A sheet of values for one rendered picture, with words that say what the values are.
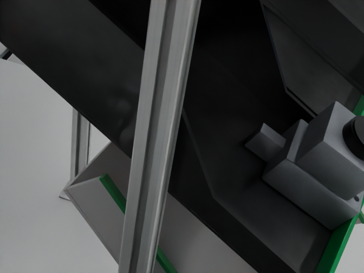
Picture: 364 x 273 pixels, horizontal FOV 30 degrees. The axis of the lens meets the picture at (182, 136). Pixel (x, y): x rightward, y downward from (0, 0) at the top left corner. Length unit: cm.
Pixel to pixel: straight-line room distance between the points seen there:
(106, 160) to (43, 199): 42
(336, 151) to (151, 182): 12
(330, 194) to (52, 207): 52
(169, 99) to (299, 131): 15
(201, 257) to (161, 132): 23
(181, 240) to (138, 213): 15
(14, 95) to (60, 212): 25
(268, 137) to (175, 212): 12
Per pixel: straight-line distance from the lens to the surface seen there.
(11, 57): 127
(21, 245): 87
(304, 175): 45
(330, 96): 59
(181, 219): 55
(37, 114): 105
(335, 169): 44
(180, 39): 32
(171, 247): 54
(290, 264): 42
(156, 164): 37
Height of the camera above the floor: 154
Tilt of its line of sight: 41 degrees down
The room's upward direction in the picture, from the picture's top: 10 degrees clockwise
